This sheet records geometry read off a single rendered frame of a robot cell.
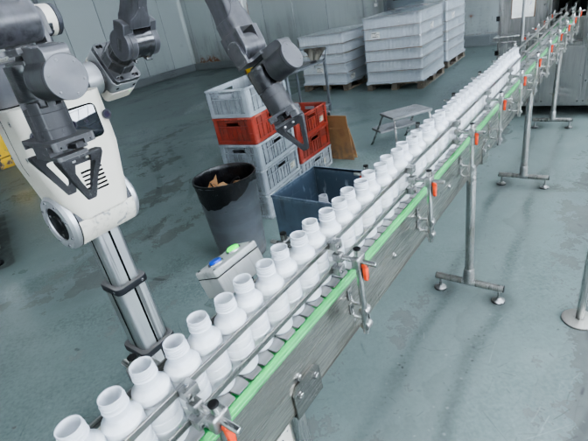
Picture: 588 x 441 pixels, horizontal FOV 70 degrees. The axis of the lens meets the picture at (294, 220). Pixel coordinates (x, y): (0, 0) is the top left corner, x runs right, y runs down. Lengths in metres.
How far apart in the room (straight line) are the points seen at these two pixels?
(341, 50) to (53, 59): 7.62
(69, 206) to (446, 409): 1.63
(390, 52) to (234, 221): 5.32
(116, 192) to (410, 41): 6.60
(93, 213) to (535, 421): 1.77
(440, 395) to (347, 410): 0.41
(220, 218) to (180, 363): 2.22
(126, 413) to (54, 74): 0.46
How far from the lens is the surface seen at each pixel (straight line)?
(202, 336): 0.75
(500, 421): 2.04
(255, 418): 0.88
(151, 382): 0.71
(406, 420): 2.00
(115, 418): 0.69
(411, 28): 7.46
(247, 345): 0.81
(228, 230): 2.94
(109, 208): 1.26
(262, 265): 0.85
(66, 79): 0.64
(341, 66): 8.19
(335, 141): 4.62
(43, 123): 0.70
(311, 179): 1.88
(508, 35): 5.53
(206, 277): 0.97
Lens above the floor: 1.61
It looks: 27 degrees down
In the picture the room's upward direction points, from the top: 11 degrees counter-clockwise
